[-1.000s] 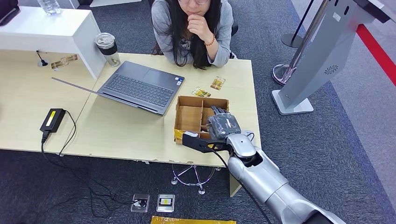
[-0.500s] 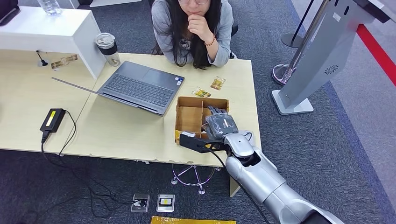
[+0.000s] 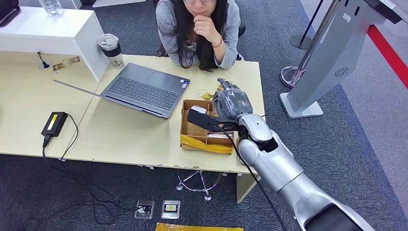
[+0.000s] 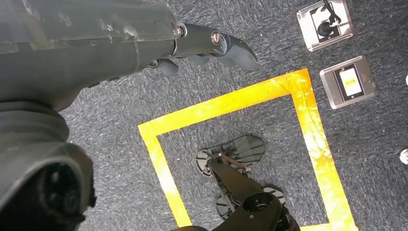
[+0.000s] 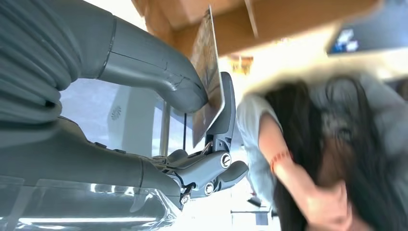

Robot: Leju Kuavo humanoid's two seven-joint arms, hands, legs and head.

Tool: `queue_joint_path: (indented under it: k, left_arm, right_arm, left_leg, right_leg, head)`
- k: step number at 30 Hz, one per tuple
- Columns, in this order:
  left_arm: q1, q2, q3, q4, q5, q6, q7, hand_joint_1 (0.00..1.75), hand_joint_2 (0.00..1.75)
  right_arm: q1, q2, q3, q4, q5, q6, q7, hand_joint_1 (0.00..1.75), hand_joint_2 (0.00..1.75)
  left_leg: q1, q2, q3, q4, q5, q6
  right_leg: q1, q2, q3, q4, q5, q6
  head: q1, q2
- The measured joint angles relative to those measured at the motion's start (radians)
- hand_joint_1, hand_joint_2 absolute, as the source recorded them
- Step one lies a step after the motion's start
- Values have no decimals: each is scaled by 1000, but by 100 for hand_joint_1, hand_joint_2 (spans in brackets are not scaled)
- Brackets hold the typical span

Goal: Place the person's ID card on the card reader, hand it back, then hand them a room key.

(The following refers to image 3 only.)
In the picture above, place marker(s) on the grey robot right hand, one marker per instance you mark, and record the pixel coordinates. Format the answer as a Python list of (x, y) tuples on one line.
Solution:
[(234, 102)]

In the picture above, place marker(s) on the person's left hand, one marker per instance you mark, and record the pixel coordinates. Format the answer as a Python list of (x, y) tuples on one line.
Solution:
[(206, 27)]

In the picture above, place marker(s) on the room key card stack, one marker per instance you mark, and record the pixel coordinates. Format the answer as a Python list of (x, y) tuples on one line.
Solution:
[(220, 135)]

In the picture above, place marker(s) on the divided cardboard box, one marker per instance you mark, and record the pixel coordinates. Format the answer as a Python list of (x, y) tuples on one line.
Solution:
[(194, 130)]

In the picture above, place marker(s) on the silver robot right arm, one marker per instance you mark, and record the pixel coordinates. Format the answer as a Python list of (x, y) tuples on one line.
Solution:
[(280, 165)]

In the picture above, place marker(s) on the person's left forearm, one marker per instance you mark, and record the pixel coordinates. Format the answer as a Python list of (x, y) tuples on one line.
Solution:
[(223, 54)]

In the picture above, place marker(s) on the person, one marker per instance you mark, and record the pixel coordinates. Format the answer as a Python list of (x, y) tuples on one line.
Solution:
[(165, 19)]

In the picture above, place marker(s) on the black chair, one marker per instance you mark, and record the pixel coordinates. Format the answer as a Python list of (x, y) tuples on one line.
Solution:
[(242, 30)]

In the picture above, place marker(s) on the grey open laptop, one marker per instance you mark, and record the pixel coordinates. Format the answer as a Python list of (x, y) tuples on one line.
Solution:
[(146, 89)]

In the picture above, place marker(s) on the beige desk side panel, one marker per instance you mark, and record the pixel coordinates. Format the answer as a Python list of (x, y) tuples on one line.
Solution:
[(243, 189)]

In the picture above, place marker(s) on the white furniture base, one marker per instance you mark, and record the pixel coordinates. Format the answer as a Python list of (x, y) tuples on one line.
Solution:
[(117, 2)]

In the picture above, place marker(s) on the clear tumbler with lid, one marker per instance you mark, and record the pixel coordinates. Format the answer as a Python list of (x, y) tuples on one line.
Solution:
[(111, 47)]

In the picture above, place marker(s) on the chrome stool base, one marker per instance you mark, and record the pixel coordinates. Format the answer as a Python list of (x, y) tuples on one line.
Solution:
[(208, 197)]

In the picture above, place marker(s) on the silver kiosk stand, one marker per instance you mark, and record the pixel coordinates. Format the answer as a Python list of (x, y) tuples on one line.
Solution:
[(331, 57)]

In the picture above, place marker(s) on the floor socket yellow label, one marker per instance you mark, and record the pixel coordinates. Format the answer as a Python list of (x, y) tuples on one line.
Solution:
[(170, 209)]

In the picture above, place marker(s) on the yellow wrapped package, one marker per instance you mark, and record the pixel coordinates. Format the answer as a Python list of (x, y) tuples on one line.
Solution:
[(197, 228)]

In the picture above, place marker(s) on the floor socket with plug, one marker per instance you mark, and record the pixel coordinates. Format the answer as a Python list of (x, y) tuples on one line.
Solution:
[(141, 212)]

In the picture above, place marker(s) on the clear water bottle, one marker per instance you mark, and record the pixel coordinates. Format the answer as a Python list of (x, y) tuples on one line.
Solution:
[(52, 6)]

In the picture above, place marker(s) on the white desk shelf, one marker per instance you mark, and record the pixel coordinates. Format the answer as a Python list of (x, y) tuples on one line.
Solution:
[(47, 28)]

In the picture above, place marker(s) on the small black antenna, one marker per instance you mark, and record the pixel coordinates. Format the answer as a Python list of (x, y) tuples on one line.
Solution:
[(44, 65)]

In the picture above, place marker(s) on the black power adapter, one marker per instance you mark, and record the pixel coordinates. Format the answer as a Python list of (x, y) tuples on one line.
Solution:
[(54, 124)]

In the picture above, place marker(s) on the black device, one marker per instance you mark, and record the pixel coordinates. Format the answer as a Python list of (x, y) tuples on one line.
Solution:
[(8, 9)]

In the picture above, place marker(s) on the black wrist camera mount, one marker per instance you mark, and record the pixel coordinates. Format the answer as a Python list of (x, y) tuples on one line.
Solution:
[(204, 119)]

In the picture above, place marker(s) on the chrome stanchion post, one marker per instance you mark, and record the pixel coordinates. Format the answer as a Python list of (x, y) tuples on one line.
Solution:
[(288, 76)]

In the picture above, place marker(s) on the black stanchion post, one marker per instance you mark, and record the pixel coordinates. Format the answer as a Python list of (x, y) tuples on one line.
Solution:
[(300, 41)]

